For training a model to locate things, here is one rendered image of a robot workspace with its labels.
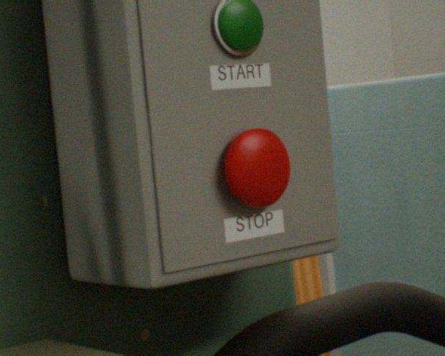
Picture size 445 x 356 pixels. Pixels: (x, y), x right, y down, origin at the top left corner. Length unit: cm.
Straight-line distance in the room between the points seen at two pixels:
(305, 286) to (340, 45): 72
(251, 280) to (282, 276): 2
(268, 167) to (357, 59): 243
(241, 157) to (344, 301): 11
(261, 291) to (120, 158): 13
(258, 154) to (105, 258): 7
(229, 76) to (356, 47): 243
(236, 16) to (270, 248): 9
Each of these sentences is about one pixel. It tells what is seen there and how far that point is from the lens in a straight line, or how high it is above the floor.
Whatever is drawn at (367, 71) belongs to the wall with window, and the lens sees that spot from 284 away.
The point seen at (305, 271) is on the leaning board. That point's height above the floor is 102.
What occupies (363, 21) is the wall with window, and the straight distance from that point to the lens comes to 285.
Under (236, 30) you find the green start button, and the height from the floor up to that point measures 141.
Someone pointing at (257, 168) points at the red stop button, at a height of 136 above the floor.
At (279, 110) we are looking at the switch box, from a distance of 40.
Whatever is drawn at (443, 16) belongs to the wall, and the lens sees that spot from 283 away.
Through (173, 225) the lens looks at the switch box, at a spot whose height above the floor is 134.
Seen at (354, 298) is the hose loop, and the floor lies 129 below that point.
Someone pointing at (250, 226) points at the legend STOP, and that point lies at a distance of 39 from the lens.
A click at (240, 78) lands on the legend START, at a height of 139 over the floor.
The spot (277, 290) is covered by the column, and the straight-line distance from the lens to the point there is 48.
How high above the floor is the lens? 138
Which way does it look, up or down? 3 degrees down
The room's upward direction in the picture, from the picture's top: 5 degrees counter-clockwise
